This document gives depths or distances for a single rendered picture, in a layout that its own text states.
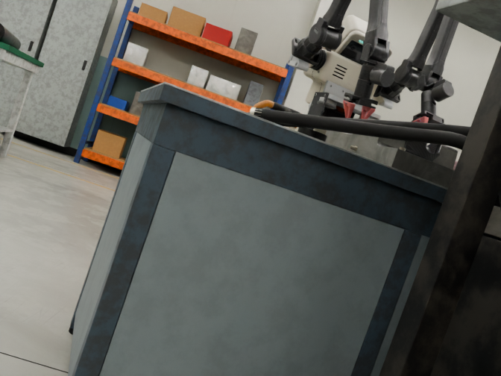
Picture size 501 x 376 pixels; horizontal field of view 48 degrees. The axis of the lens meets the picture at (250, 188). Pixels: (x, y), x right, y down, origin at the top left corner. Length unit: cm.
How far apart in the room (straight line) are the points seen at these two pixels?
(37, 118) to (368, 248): 612
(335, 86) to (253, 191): 111
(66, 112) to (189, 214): 594
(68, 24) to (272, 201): 612
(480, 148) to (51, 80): 644
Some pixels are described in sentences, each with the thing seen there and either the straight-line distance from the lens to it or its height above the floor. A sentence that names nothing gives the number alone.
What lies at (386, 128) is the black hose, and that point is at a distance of 129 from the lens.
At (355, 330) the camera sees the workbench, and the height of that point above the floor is 40.
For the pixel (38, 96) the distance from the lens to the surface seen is 720.
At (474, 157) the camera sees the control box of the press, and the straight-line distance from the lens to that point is 105.
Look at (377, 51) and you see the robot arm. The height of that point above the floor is 118.
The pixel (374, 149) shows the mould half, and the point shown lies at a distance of 160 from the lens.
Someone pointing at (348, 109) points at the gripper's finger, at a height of 97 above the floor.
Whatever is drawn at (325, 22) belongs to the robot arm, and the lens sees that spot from 216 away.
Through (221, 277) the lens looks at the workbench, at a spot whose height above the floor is 44.
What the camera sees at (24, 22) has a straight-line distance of 736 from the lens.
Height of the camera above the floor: 71
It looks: 3 degrees down
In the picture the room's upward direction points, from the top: 19 degrees clockwise
